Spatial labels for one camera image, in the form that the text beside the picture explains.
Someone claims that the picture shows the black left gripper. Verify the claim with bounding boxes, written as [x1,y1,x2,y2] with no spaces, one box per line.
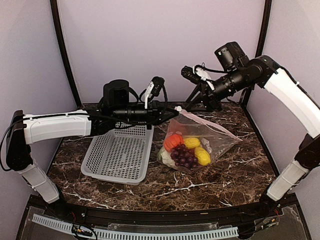
[113,97,180,130]

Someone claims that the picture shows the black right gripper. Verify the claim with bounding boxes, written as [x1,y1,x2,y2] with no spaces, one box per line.
[185,66,252,112]

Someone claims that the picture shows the orange toy fruit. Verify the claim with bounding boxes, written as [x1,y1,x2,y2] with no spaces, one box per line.
[163,134,184,152]

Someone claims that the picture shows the clear pink-dotted zip bag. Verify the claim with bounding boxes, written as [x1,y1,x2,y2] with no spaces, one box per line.
[157,106,241,175]

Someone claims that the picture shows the dark red toy grapes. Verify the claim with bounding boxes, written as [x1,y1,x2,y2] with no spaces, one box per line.
[170,144,199,170]

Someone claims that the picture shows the large yellow toy fruit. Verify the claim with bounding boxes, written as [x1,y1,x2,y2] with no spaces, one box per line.
[183,137,201,149]

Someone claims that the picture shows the small yellow toy fruit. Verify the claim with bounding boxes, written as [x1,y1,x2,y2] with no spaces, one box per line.
[194,146,211,166]

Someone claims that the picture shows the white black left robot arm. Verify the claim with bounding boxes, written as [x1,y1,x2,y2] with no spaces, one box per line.
[0,76,180,218]

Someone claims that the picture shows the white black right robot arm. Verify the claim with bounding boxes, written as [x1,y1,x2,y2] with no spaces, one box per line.
[181,55,320,217]

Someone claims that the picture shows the white perforated plastic basket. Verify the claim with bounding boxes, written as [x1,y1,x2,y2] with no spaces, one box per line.
[80,125,154,186]

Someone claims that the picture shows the black vertical frame post right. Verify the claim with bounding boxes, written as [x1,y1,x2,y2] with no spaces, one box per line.
[255,0,272,57]

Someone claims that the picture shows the black vertical frame post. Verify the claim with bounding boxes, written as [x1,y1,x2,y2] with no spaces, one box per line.
[255,0,272,57]
[49,0,82,109]

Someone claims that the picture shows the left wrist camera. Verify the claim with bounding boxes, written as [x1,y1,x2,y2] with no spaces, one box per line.
[139,76,165,110]

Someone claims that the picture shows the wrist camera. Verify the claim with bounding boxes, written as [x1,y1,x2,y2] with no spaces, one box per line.
[139,76,165,110]
[181,66,215,91]

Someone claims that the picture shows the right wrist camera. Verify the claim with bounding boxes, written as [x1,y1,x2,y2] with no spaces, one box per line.
[181,66,215,91]

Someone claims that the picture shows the black vertical frame post left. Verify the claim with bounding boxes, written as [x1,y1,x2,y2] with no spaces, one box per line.
[49,0,82,109]

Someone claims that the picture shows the white slotted cable duct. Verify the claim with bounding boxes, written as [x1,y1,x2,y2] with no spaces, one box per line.
[32,214,239,240]

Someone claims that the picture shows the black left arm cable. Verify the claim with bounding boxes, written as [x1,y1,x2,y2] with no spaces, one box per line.
[0,124,18,172]

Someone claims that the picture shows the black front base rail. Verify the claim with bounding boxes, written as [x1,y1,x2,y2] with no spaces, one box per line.
[16,194,311,240]

